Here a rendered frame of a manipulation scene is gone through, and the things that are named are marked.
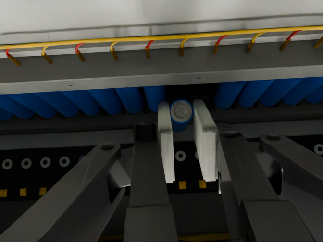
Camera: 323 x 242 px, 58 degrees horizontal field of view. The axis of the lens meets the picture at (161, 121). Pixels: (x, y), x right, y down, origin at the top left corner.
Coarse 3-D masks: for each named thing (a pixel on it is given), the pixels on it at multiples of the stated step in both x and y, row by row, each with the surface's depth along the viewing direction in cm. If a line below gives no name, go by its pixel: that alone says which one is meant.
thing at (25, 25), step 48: (0, 0) 14; (48, 0) 14; (96, 0) 15; (144, 0) 15; (192, 0) 15; (240, 0) 15; (288, 0) 15; (192, 96) 29; (0, 144) 31; (48, 144) 31; (96, 144) 31
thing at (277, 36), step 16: (272, 32) 18; (288, 32) 18; (304, 32) 17; (320, 32) 17; (16, 48) 18; (32, 48) 18; (48, 48) 18; (64, 48) 18; (80, 48) 18; (96, 48) 18; (128, 48) 18; (144, 48) 18
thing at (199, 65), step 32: (224, 32) 16; (256, 32) 16; (0, 64) 18; (32, 64) 18; (64, 64) 18; (96, 64) 18; (128, 64) 18; (160, 64) 18; (192, 64) 18; (224, 64) 18; (256, 64) 18; (288, 64) 18; (320, 64) 18
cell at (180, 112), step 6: (174, 102) 21; (180, 102) 21; (186, 102) 21; (174, 108) 21; (180, 108) 21; (186, 108) 21; (192, 108) 21; (174, 114) 21; (180, 114) 21; (186, 114) 21; (192, 114) 21; (174, 120) 21; (180, 120) 21; (186, 120) 21; (174, 126) 23; (180, 126) 22; (186, 126) 24
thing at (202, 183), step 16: (176, 144) 31; (192, 144) 31; (304, 144) 30; (0, 160) 31; (16, 160) 31; (32, 160) 31; (176, 160) 30; (192, 160) 30; (0, 176) 31; (16, 176) 31; (32, 176) 31; (48, 176) 31; (176, 176) 30; (192, 176) 30; (0, 192) 30; (16, 192) 30; (32, 192) 30; (128, 192) 30; (176, 192) 30; (192, 192) 30
